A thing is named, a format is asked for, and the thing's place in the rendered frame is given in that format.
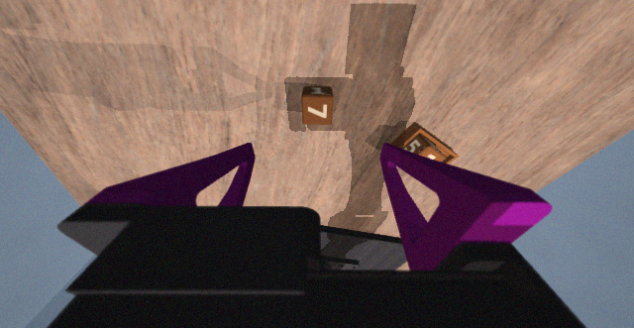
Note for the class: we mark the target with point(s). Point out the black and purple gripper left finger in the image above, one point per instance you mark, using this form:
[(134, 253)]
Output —
[(180, 185)]

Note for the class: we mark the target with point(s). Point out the brown number cube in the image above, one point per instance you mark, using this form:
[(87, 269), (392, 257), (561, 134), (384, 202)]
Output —
[(317, 105), (421, 146)]

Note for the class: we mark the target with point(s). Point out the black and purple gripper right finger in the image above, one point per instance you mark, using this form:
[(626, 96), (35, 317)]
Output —
[(473, 207)]

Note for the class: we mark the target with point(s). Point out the brown wooden tray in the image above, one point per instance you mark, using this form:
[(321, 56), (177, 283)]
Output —
[(413, 130)]

